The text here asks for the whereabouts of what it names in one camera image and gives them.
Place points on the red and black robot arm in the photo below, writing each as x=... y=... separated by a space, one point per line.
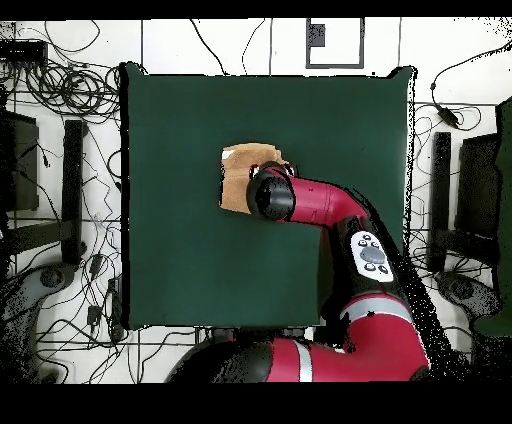
x=320 y=200

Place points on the tan terry towel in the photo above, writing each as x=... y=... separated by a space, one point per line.
x=236 y=184

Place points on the dark green table cloth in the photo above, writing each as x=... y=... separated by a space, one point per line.
x=168 y=120

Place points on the grey square floor frame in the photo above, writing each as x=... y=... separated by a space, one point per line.
x=335 y=65

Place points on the dark wheeled chair base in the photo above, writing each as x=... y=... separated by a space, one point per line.
x=476 y=296
x=28 y=292

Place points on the black power adapter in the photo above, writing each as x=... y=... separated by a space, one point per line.
x=448 y=116

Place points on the black box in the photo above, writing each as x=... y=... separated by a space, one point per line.
x=22 y=168
x=478 y=188

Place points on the small black plug adapter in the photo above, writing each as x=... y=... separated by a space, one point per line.
x=96 y=264
x=94 y=315

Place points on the long black power strip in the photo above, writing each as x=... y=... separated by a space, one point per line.
x=116 y=304

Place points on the dark grey square patch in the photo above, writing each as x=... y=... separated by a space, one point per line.
x=317 y=35

